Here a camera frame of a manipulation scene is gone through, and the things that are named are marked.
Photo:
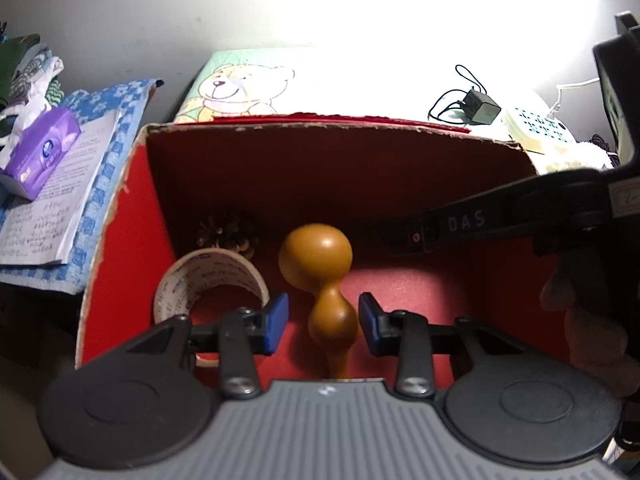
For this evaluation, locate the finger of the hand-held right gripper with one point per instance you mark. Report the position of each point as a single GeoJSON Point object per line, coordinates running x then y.
{"type": "Point", "coordinates": [400, 235]}

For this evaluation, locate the black charger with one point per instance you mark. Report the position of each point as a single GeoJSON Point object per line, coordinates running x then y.
{"type": "Point", "coordinates": [481, 107]}

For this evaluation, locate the pile of folded clothes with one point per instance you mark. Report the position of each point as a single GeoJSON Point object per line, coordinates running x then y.
{"type": "Point", "coordinates": [27, 70]}

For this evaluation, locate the blue patterned cloth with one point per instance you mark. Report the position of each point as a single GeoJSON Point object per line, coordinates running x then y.
{"type": "Point", "coordinates": [100, 105]}

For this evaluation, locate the white power strip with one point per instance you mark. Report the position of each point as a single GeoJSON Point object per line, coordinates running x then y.
{"type": "Point", "coordinates": [537, 127]}

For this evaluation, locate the brown pine cone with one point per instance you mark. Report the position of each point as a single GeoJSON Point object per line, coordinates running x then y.
{"type": "Point", "coordinates": [227, 232]}

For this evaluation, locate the brown wooden gourd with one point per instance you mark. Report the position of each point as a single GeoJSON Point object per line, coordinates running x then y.
{"type": "Point", "coordinates": [315, 255]}

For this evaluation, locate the printed tape roll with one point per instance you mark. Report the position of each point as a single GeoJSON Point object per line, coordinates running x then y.
{"type": "Point", "coordinates": [220, 270]}

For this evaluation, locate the person's right hand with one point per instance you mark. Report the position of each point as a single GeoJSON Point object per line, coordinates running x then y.
{"type": "Point", "coordinates": [590, 340]}

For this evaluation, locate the purple tissue pack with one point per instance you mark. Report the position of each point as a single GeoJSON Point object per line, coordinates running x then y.
{"type": "Point", "coordinates": [42, 150]}

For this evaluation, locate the white plush lamb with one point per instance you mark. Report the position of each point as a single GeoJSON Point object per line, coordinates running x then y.
{"type": "Point", "coordinates": [575, 157]}

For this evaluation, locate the handwritten paper notebook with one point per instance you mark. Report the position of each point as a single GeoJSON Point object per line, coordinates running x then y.
{"type": "Point", "coordinates": [55, 220]}

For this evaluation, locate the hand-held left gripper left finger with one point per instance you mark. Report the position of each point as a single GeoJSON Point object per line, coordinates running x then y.
{"type": "Point", "coordinates": [276, 320]}

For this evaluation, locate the red cardboard box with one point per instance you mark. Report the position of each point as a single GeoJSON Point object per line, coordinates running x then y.
{"type": "Point", "coordinates": [325, 175]}

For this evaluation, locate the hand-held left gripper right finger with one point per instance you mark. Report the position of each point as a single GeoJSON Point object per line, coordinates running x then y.
{"type": "Point", "coordinates": [369, 322]}

